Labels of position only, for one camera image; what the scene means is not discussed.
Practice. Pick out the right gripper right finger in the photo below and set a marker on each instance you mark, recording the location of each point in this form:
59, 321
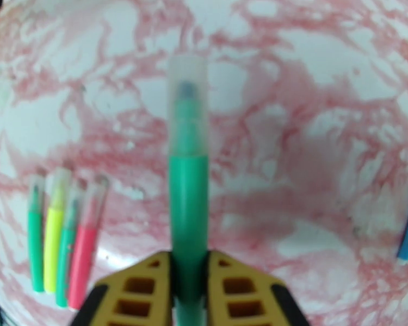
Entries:
248, 294

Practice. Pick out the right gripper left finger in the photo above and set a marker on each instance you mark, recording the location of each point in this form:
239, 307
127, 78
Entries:
136, 294

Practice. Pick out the red marker pen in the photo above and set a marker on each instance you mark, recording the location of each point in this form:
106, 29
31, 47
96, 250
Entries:
81, 267

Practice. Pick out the green marker pen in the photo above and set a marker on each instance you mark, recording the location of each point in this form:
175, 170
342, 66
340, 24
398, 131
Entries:
64, 267
188, 199
36, 250

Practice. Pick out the yellow marker pen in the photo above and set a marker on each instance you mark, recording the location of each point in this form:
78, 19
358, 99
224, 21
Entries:
52, 250

